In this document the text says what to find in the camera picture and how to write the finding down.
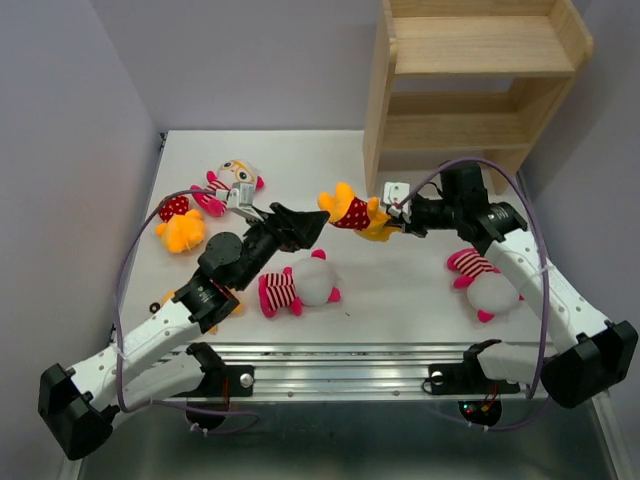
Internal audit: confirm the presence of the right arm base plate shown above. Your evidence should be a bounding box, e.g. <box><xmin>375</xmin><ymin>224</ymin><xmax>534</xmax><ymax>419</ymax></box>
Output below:
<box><xmin>421</xmin><ymin>363</ymin><xmax>520</xmax><ymax>396</ymax></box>

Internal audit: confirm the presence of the white doll face down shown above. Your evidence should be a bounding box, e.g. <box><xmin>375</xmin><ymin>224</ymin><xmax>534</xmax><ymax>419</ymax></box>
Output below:
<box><xmin>258</xmin><ymin>249</ymin><xmax>342</xmax><ymax>318</ymax></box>
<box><xmin>446</xmin><ymin>248</ymin><xmax>523</xmax><ymax>323</ymax></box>

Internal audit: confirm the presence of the white glasses doll striped shirt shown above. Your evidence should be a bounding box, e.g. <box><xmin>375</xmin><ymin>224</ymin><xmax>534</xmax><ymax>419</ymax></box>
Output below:
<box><xmin>191</xmin><ymin>159</ymin><xmax>265</xmax><ymax>217</ymax></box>

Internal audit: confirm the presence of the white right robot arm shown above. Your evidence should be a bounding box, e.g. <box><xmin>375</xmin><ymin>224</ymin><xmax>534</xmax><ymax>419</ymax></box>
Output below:
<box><xmin>381</xmin><ymin>158</ymin><xmax>639</xmax><ymax>408</ymax></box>

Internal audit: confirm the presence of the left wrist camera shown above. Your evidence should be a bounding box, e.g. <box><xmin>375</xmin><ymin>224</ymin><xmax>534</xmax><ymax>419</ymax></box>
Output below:
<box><xmin>226</xmin><ymin>182</ymin><xmax>260</xmax><ymax>219</ymax></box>

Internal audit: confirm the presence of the wooden shelf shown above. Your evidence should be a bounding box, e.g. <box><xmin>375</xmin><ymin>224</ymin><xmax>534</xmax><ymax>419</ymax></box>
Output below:
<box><xmin>363</xmin><ymin>0</ymin><xmax>593</xmax><ymax>189</ymax></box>

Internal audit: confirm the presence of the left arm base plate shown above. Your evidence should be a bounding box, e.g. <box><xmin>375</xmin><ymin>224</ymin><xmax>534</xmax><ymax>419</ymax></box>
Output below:
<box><xmin>173</xmin><ymin>364</ymin><xmax>255</xmax><ymax>398</ymax></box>

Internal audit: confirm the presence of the orange bear polka dot toy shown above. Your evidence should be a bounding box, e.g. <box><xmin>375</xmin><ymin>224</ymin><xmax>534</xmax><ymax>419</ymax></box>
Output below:
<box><xmin>317</xmin><ymin>182</ymin><xmax>392</xmax><ymax>242</ymax></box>

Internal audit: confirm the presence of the white doll centre face down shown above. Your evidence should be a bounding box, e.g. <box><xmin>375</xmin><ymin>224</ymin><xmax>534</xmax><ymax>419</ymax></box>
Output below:
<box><xmin>258</xmin><ymin>249</ymin><xmax>342</xmax><ymax>318</ymax></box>

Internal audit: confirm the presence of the white doll right face down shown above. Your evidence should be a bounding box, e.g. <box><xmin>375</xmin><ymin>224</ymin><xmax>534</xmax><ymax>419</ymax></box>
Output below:
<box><xmin>446</xmin><ymin>248</ymin><xmax>523</xmax><ymax>323</ymax></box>

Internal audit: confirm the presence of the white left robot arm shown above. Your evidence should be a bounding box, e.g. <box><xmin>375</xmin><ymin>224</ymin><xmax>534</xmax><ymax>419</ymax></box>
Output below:
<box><xmin>37</xmin><ymin>202</ymin><xmax>329</xmax><ymax>460</ymax></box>

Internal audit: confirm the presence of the aluminium mounting rail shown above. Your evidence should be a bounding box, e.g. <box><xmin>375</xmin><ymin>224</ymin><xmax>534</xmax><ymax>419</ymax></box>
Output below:
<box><xmin>79</xmin><ymin>324</ymin><xmax>611</xmax><ymax>404</ymax></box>

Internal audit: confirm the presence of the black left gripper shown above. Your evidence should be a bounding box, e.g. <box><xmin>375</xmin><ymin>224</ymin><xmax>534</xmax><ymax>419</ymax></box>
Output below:
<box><xmin>233</xmin><ymin>203</ymin><xmax>329</xmax><ymax>291</ymax></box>

